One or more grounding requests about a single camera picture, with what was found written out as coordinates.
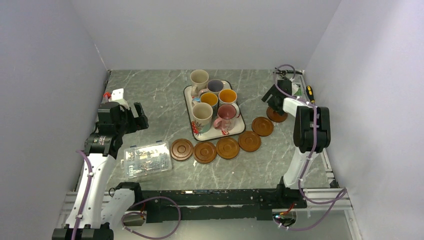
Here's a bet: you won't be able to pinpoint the brown wooden coaster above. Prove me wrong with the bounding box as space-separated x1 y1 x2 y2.
170 138 194 161
216 137 240 160
193 141 217 164
238 131 262 152
266 106 288 123
251 116 274 137

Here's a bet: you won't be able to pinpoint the clear plastic parts box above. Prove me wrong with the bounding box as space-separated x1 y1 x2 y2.
121 141 173 179

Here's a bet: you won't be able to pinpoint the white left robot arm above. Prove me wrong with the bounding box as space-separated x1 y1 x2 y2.
51 101 149 240

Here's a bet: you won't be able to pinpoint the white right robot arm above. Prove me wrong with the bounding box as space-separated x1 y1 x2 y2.
261 79 331 190

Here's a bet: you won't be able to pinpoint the white green electronic device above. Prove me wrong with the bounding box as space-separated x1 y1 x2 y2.
291 82 303 97

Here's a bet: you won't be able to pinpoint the black pliers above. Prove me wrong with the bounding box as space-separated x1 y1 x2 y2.
272 67 304 81

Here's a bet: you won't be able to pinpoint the yellow black screwdriver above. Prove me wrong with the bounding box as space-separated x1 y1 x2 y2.
306 85 315 104

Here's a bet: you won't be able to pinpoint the white serving tray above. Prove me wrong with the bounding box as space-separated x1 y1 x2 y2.
183 80 246 142

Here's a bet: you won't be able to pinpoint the white mug orange inside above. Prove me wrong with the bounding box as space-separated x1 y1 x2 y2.
218 89 238 106

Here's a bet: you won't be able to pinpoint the pink mug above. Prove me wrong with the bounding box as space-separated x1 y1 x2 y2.
213 103 240 132

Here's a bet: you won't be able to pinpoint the grey purple mug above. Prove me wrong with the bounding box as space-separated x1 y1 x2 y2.
198 79 224 97

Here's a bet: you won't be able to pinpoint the cream patterned mug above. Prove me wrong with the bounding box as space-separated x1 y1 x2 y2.
191 101 214 135

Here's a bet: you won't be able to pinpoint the blue mug yellow inside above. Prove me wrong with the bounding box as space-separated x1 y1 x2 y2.
191 92 219 111

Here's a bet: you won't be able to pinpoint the cream mug outside tray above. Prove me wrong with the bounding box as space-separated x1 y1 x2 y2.
190 69 209 97

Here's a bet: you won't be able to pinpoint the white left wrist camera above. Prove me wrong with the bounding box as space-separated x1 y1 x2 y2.
101 88 130 110

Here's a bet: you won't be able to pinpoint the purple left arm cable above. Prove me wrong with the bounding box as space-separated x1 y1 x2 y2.
70 149 94 240

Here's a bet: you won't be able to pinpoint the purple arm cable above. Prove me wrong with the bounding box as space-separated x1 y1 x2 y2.
273 64 348 232
70 149 94 240

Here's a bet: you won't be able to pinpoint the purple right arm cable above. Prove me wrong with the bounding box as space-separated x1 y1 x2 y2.
273 64 348 232

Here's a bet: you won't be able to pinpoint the aluminium frame rail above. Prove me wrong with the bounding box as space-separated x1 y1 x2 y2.
299 75 339 189

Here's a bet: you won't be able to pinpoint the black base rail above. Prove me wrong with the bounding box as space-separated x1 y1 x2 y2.
113 182 307 223

